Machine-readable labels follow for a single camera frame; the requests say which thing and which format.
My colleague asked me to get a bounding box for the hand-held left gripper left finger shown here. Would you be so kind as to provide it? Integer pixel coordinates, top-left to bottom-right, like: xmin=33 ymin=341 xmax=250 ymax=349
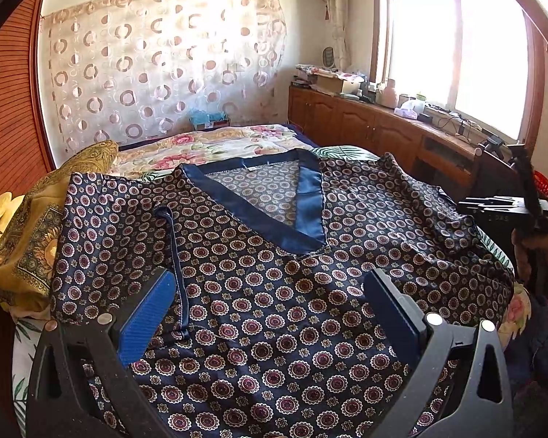
xmin=25 ymin=267 xmax=183 ymax=438

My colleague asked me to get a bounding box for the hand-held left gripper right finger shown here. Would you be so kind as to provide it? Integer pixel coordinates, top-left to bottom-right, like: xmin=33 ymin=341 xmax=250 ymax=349
xmin=364 ymin=267 xmax=516 ymax=438

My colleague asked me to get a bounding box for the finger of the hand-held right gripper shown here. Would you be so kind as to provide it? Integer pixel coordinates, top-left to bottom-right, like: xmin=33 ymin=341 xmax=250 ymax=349
xmin=457 ymin=195 xmax=527 ymax=219

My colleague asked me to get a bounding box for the navy medallion print shirt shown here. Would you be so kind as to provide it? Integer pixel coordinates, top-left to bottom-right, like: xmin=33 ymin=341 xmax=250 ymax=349
xmin=50 ymin=148 xmax=517 ymax=438

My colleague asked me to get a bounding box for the person's right hand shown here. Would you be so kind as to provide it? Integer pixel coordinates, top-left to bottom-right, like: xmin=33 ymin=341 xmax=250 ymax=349
xmin=510 ymin=227 xmax=548 ymax=284

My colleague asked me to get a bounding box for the red plastic basket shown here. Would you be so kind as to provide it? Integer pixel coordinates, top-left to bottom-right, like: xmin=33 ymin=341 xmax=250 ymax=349
xmin=532 ymin=170 xmax=548 ymax=201

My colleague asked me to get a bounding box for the tissue packet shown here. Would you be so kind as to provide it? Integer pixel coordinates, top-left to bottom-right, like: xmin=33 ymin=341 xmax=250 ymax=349
xmin=393 ymin=100 xmax=425 ymax=122

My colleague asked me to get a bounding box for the golden patterned cloth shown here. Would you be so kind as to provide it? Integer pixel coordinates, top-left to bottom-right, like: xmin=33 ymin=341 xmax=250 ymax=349
xmin=0 ymin=139 xmax=119 ymax=315

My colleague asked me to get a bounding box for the wooden cabinet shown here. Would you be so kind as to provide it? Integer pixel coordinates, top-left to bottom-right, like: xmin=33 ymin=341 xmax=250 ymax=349
xmin=288 ymin=86 xmax=485 ymax=192

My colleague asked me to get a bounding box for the person's dark blue clothing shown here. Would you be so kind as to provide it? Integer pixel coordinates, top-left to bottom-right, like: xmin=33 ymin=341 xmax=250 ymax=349
xmin=502 ymin=283 xmax=548 ymax=438

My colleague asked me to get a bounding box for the palm leaf print sheet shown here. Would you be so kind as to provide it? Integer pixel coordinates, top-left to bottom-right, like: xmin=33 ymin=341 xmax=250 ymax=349
xmin=11 ymin=143 xmax=521 ymax=425

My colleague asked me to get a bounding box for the window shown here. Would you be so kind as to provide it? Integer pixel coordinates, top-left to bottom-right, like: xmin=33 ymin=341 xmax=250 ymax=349
xmin=370 ymin=0 xmax=548 ymax=144

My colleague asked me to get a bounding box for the yellow plush item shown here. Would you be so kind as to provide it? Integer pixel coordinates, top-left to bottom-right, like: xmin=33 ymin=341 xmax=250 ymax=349
xmin=0 ymin=192 xmax=26 ymax=251

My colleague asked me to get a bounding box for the floral blanket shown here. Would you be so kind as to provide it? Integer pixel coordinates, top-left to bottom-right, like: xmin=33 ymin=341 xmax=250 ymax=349
xmin=107 ymin=124 xmax=302 ymax=178

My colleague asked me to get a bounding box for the cardboard box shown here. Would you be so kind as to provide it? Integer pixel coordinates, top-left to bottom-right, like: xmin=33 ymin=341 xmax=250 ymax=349
xmin=316 ymin=74 xmax=364 ymax=96

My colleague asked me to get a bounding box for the teal blue box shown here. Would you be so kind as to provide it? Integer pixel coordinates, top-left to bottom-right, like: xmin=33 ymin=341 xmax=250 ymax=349
xmin=189 ymin=110 xmax=231 ymax=131

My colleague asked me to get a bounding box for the floral cloth pile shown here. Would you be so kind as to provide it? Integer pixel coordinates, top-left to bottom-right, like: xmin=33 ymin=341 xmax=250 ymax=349
xmin=295 ymin=64 xmax=343 ymax=78

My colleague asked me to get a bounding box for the beige window curtain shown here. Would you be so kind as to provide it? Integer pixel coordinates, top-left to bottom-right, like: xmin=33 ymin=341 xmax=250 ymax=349
xmin=320 ymin=0 xmax=352 ymax=74

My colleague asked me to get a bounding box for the circle print sheer curtain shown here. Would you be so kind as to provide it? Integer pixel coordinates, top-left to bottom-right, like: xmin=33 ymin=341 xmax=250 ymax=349
xmin=37 ymin=0 xmax=288 ymax=158

